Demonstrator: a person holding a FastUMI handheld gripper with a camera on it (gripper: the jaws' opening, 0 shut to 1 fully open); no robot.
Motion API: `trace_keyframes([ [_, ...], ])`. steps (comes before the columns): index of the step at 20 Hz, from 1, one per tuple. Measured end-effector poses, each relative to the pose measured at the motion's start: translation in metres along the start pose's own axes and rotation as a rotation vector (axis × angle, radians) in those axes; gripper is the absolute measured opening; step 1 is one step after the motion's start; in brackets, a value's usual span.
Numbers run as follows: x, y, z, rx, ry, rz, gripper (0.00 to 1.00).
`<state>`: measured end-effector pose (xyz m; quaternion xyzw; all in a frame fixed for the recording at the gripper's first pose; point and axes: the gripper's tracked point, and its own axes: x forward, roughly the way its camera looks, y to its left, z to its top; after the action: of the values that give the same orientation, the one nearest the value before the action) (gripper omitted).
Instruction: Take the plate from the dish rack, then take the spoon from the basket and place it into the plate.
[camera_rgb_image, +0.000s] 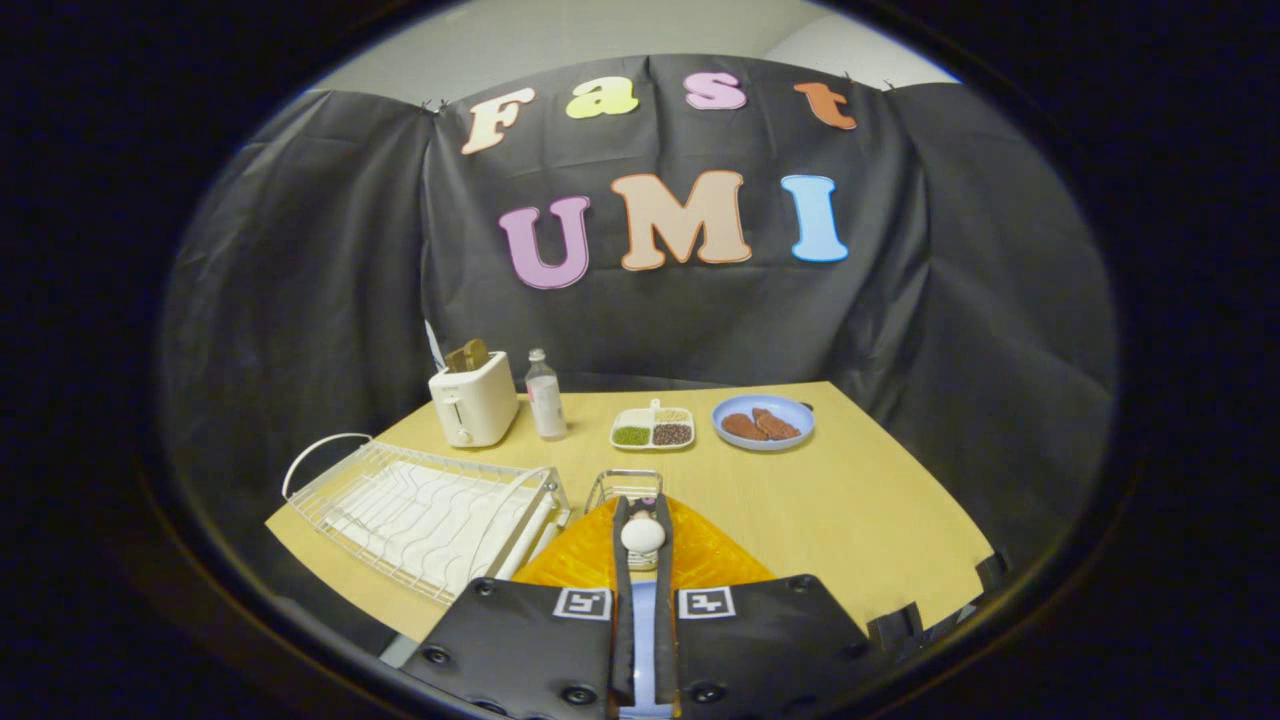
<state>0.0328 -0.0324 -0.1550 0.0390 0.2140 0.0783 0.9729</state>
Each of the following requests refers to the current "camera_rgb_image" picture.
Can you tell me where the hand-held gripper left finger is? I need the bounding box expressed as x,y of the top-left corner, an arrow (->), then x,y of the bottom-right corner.
400,496 -> 638,720

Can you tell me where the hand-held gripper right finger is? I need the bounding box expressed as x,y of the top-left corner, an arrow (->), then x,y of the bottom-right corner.
654,495 -> 883,720

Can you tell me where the wire cutlery basket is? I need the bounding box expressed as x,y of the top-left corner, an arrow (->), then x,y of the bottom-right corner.
585,469 -> 664,572

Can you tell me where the white wire dish rack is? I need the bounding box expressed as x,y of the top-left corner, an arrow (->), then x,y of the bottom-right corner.
282,432 -> 571,608

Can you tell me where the white divided dish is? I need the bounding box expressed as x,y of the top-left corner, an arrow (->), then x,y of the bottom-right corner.
610,399 -> 696,451

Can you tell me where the blue plate with meat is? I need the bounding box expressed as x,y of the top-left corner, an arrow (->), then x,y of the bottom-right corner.
712,394 -> 816,452

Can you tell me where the clear plastic bottle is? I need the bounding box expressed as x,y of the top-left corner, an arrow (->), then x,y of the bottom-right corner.
525,348 -> 568,441

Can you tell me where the white drip tray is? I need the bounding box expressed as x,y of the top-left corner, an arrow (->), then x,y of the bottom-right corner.
328,460 -> 557,601

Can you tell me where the white toaster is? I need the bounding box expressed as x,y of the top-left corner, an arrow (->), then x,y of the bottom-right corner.
428,350 -> 521,448

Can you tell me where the black backdrop cloth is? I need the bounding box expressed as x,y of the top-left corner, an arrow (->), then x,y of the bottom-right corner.
160,55 -> 1119,601

